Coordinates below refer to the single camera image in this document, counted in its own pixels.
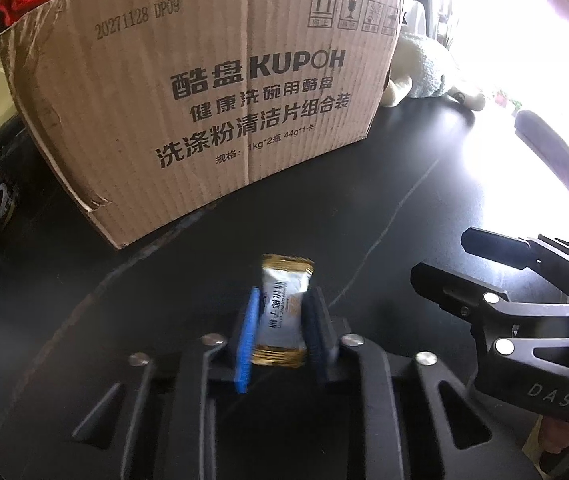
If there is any white gold candy packet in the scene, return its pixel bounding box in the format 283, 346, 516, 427
252, 254, 315, 368

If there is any person right hand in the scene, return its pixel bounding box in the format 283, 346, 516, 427
538, 416, 569, 454

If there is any white plush sheep toy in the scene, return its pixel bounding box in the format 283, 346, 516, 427
380, 32, 486, 112

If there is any brown cardboard box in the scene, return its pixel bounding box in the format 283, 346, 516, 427
0, 0, 407, 248

